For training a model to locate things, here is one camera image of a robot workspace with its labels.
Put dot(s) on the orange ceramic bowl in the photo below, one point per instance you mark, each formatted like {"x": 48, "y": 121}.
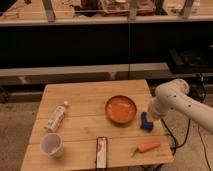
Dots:
{"x": 120, "y": 109}

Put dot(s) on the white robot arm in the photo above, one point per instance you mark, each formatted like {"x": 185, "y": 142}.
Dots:
{"x": 174, "y": 95}

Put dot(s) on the wooden table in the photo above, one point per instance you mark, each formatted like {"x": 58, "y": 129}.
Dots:
{"x": 85, "y": 121}

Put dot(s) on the blue sponge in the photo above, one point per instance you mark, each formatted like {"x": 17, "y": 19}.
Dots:
{"x": 145, "y": 123}

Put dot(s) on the flat rectangular box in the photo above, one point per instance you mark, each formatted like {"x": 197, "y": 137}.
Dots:
{"x": 101, "y": 153}

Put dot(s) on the white plastic bottle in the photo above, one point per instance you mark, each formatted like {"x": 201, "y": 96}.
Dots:
{"x": 55, "y": 119}

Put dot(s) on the orange carrot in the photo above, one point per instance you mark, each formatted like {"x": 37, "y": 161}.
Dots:
{"x": 144, "y": 147}

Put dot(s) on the white plastic cup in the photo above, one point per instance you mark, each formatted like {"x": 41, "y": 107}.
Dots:
{"x": 51, "y": 145}

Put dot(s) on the long workbench in background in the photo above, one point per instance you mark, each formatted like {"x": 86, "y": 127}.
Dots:
{"x": 91, "y": 12}

